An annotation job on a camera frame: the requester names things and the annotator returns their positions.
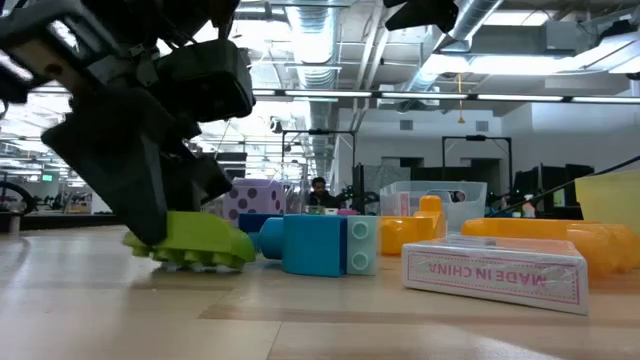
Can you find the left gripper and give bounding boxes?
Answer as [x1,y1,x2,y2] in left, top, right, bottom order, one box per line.
[0,0,170,247]

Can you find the lime green toy brick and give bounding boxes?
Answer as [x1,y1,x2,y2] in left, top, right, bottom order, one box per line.
[122,209,257,272]

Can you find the purple foam dice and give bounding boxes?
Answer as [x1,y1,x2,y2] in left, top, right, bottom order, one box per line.
[222,178,287,226]

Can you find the large blue toy block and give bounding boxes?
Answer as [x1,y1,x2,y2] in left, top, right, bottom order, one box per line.
[237,213,282,251]

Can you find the black office monitor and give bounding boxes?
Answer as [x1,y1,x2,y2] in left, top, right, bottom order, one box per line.
[215,151,249,181]

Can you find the ceiling light strip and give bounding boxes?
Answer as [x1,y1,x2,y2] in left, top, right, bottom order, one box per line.
[284,89,371,98]
[475,93,565,103]
[570,95,640,105]
[379,92,469,100]

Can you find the tall clear plastic container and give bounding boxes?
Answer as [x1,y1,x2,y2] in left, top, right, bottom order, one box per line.
[219,160,310,224]

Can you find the person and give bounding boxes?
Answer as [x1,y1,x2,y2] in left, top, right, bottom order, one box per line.
[304,176,342,209]

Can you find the teal toy block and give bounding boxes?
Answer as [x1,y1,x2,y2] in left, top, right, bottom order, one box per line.
[257,213,380,278]

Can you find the frosted clear plastic bin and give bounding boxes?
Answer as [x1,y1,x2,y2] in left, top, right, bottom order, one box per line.
[378,180,489,234]

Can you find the thin black slanted rod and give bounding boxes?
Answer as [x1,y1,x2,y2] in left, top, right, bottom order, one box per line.
[492,154,640,217]

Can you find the large orange-yellow toy block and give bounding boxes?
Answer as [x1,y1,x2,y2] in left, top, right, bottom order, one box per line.
[460,217,609,241]

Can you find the yellow translucent plastic bin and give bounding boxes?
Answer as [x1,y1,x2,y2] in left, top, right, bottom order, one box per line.
[573,169,640,224]

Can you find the pink-backed wrapped card deck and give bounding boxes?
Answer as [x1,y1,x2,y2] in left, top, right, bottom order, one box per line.
[400,234,590,317]

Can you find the small yellow toy block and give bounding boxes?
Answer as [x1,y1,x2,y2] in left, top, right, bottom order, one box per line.
[564,222,640,280]

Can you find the slanted silver duct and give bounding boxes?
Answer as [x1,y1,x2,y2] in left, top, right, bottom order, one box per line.
[399,0,504,96]

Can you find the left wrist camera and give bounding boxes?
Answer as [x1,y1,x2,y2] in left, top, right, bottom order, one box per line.
[152,38,257,124]

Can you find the yellow hanging cord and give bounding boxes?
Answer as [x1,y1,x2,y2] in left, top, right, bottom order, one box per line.
[455,73,466,125]

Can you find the silver ventilation duct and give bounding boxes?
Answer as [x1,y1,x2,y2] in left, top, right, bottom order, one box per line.
[285,0,349,189]

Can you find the black gantry frame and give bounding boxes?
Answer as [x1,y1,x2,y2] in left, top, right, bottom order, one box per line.
[441,134,513,189]

